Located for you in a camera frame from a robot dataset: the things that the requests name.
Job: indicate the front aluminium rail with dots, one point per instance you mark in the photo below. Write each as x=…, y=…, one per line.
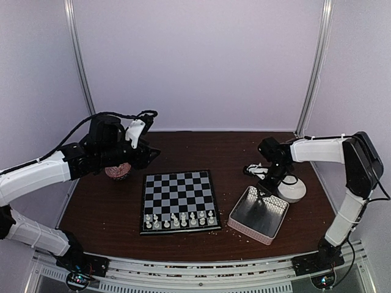
x=276, y=274

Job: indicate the black white chessboard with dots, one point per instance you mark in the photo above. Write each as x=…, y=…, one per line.
x=177, y=192

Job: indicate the left aluminium frame post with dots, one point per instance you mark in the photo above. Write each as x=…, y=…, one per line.
x=82, y=74

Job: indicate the right aluminium frame post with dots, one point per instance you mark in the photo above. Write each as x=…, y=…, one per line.
x=319, y=58

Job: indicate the white ceramic bowl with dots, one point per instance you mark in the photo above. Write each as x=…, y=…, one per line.
x=291, y=189

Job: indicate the eleventh white chess piece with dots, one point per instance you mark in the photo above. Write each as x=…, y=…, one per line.
x=175, y=222

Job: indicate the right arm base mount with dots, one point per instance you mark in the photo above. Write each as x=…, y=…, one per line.
x=321, y=264

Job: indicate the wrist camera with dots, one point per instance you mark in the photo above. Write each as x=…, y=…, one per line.
x=256, y=170
x=136, y=128

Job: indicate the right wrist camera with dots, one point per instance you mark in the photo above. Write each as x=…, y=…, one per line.
x=256, y=170

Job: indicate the aluminium frame post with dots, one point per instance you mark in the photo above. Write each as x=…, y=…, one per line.
x=82, y=74
x=319, y=58

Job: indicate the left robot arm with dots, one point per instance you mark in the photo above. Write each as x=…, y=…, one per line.
x=112, y=140

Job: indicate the red patterned bowl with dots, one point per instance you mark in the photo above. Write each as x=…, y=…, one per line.
x=119, y=172

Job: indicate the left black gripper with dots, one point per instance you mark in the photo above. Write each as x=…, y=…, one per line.
x=140, y=161

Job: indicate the pink plastic basket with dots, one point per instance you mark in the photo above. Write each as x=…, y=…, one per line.
x=259, y=218

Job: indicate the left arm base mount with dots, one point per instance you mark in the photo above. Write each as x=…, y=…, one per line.
x=82, y=268

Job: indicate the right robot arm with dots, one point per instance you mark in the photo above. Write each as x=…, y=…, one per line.
x=349, y=168

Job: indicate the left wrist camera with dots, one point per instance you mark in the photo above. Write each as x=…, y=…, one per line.
x=136, y=128

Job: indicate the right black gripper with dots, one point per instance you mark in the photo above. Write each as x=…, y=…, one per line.
x=270, y=188

